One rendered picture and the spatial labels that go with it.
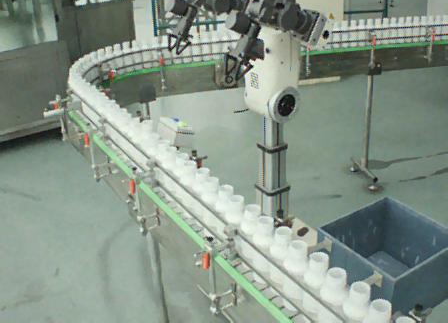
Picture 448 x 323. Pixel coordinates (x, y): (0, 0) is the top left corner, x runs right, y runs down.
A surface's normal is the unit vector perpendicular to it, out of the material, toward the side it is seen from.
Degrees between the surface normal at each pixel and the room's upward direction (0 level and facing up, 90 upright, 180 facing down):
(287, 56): 90
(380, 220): 90
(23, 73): 90
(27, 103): 89
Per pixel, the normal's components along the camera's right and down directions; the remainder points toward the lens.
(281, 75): 0.53, 0.50
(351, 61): 0.24, 0.40
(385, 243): -0.85, 0.26
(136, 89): 0.62, 0.30
